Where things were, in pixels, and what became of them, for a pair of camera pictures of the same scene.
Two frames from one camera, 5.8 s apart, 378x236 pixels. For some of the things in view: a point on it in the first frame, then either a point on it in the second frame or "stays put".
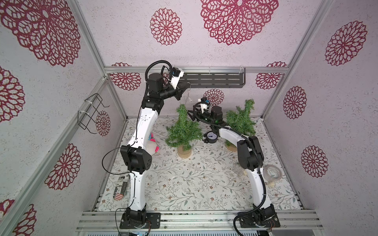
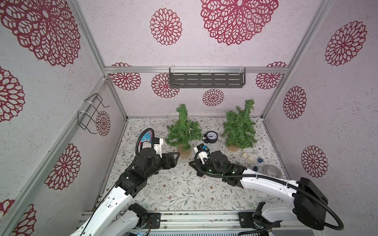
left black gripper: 180,88 -> 166,157
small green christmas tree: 242,121 stays put
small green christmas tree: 182,132 stays put
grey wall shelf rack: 214,77 stays put
